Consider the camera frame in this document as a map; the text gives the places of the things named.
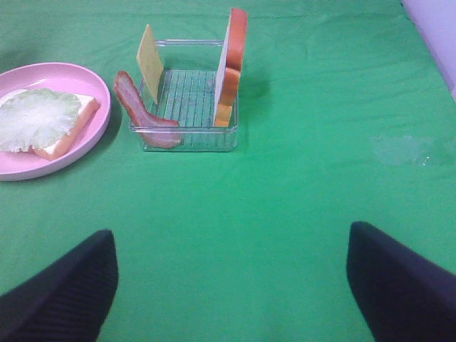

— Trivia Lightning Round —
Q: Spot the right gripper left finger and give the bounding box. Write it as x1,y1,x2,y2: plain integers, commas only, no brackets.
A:
1,229,118,341

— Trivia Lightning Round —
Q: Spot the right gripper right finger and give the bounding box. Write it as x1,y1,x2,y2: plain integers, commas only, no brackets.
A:
346,222,455,341

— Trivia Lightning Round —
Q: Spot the green lettuce leaf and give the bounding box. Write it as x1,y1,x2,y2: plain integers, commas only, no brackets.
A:
1,88,81,152

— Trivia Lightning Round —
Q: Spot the bacon strip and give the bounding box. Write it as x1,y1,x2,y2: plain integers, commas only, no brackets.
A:
113,71,181,148

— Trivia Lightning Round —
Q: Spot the toast bread slice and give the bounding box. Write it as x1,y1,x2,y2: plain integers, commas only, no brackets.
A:
28,94,100,161
213,8,248,127

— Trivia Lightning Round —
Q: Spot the yellow cheese slice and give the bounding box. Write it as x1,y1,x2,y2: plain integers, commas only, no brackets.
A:
136,24,165,105

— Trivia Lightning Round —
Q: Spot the green tablecloth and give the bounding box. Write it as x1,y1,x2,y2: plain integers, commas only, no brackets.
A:
1,1,455,341

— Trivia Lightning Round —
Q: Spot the pink round plate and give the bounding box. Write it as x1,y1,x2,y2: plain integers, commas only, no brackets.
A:
1,63,110,181

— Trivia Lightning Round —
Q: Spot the clear plastic box right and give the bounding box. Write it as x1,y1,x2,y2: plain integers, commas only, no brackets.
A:
130,39,239,152

